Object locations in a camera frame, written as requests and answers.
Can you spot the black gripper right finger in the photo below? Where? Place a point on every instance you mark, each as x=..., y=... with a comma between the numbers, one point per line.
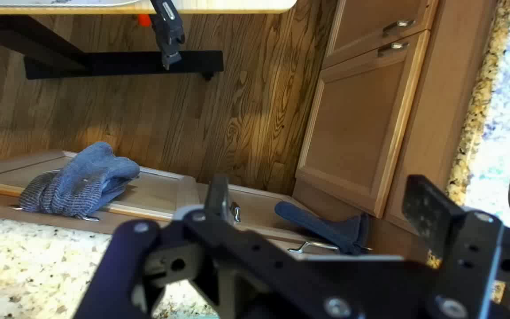
x=467, y=245

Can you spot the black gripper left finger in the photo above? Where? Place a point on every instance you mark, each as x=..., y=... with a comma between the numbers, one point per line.
x=141, y=259

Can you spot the blue grey cloth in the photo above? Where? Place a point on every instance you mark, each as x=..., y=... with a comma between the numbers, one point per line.
x=87, y=183

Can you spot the wooden cabinet door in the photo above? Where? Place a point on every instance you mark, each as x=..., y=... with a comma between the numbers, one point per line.
x=358, y=123

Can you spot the open wooden drawer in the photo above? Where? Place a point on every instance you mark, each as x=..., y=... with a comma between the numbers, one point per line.
x=157, y=194

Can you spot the black clamp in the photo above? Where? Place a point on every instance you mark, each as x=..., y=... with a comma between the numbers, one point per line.
x=168, y=31

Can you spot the upper wooden cabinet drawer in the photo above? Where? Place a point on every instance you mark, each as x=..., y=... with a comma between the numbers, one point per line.
x=363, y=25

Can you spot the dark blue handled utensil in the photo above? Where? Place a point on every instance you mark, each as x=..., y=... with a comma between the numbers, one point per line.
x=349, y=236

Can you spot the black table frame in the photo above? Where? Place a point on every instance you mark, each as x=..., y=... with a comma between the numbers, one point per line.
x=48, y=55

